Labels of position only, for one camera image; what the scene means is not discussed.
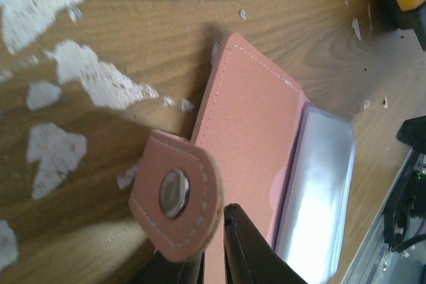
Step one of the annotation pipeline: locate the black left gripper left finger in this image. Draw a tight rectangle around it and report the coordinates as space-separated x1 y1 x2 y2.
132 251 204 284

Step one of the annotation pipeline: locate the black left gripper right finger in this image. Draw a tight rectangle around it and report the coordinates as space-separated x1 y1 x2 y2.
224 204 305 284

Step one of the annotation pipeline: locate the black divided bin left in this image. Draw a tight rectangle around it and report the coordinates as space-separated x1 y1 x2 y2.
380 0 425 51

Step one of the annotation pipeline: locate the aluminium front rail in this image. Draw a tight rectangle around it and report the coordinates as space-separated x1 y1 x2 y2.
342 150 425 283

